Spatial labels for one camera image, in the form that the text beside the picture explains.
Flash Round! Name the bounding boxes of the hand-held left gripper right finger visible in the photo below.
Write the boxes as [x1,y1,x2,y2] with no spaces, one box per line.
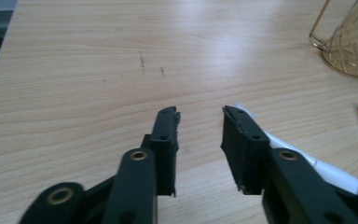
[220,105,271,196]

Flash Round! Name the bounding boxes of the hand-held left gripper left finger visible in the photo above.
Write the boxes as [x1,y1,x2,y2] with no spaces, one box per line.
[141,105,182,198]

